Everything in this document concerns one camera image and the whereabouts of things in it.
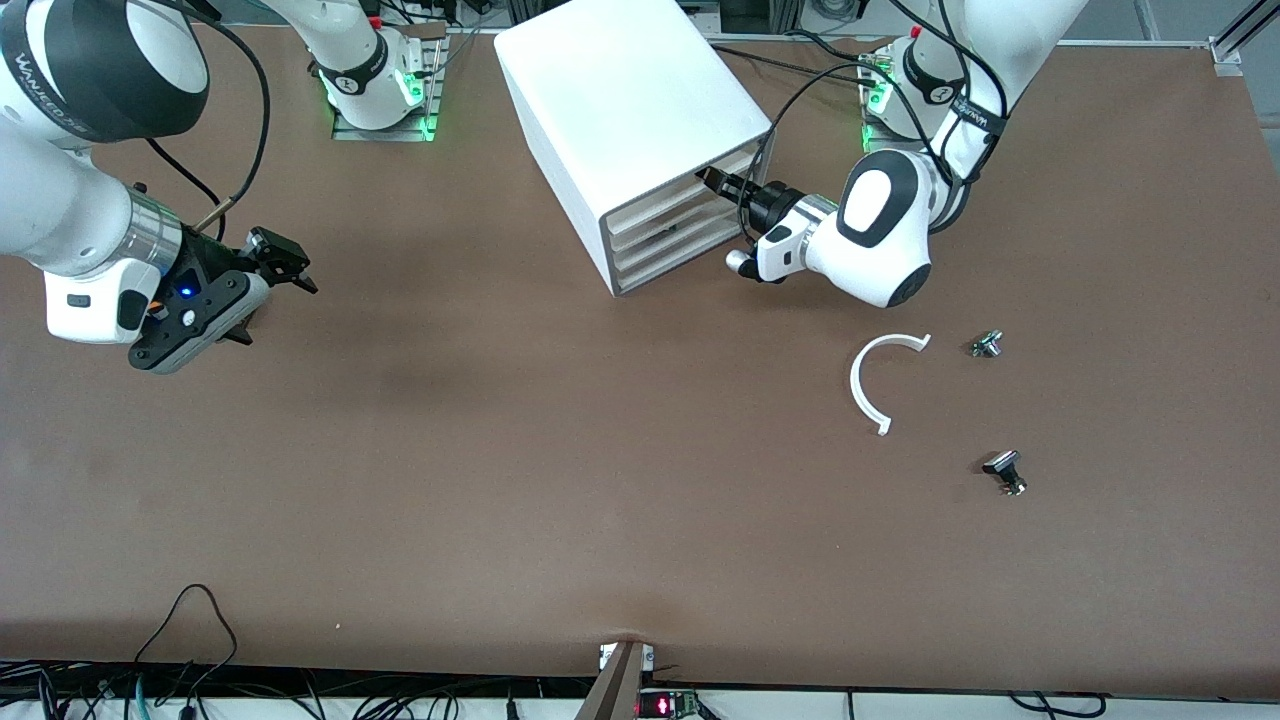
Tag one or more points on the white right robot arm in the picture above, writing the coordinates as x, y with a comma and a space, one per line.
60, 210

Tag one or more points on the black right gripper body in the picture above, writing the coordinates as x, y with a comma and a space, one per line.
207, 257

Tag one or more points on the circuit board with red display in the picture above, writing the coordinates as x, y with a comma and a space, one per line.
665, 705

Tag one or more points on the white drawer cabinet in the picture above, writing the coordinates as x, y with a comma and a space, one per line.
600, 100

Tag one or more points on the small green metal part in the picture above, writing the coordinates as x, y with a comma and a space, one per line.
985, 345

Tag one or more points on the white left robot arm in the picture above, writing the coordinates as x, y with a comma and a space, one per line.
860, 265

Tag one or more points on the grey camera mount bar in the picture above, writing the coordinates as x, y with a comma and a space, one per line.
615, 690

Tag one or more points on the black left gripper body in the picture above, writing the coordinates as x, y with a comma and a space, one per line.
771, 204

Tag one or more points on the drawer with dark mark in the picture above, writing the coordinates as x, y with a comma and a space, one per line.
690, 229

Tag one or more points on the metal frame corner bracket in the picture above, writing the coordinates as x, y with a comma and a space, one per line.
1225, 50

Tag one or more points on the ribbed metal base plate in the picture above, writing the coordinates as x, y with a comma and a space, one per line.
385, 135
875, 135

